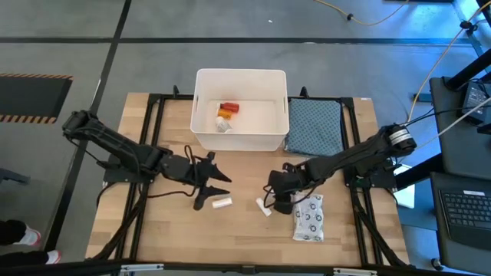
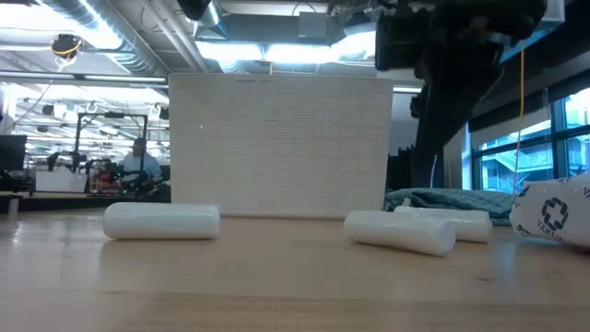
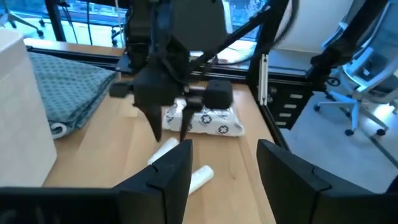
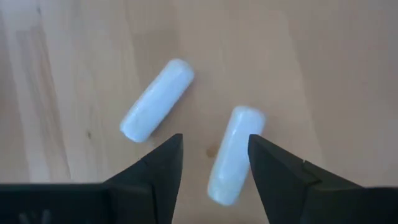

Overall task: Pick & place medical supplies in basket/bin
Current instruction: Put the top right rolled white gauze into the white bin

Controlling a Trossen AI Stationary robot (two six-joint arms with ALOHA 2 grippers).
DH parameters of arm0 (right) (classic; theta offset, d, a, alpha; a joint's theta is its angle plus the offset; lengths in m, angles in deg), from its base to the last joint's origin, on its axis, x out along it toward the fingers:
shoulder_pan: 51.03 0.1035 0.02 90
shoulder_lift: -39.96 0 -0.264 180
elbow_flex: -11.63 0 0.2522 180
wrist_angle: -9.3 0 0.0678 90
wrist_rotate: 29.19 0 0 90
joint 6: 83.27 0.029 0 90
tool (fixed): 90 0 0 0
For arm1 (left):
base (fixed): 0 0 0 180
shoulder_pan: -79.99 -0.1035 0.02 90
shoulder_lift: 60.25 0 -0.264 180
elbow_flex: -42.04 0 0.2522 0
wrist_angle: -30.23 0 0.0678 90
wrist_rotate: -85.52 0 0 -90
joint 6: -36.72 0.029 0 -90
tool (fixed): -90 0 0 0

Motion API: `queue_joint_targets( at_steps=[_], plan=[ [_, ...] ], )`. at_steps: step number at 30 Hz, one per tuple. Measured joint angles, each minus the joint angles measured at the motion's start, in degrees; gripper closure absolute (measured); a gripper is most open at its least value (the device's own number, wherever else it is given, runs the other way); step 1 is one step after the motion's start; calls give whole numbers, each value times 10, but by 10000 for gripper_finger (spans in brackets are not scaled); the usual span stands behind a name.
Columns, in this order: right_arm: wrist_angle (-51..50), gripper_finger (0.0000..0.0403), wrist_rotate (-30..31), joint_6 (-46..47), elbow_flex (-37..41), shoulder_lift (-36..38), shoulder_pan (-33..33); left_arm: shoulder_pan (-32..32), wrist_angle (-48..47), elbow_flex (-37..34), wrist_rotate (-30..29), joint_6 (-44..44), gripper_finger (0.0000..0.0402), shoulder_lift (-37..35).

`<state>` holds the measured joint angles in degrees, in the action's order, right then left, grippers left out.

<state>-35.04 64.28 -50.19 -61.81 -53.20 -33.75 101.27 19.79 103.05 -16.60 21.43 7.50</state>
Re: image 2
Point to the white panel board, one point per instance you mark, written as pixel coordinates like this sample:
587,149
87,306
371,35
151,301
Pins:
276,147

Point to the white background box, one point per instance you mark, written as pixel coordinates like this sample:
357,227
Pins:
60,181

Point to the black panels stack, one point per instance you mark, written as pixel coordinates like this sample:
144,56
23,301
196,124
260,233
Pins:
400,168

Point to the white gauze roll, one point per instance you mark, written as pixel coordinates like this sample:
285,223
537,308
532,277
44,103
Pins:
472,224
161,221
401,233

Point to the long ceiling light bar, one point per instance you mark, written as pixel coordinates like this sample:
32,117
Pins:
83,77

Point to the black metal frame rig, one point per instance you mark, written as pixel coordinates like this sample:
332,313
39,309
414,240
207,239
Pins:
110,115

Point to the person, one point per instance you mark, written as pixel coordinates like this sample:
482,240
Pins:
140,168

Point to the black monitor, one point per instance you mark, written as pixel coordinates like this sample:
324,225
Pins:
12,151

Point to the white printed plastic bag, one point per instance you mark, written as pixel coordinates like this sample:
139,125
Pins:
553,214

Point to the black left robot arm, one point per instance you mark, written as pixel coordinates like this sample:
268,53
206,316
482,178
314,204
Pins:
193,8

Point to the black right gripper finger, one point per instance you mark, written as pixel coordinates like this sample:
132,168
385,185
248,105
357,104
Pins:
442,115

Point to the black ceiling dome device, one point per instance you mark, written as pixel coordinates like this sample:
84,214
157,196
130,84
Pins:
66,45

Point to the silver ventilation duct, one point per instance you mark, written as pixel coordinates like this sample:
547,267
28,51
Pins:
213,16

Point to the background robot equipment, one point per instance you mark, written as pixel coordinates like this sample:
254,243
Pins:
103,177

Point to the grey ceiling box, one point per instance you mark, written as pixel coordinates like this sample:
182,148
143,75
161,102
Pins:
313,25

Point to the teal quilted cloth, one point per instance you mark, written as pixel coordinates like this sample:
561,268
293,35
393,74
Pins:
456,199

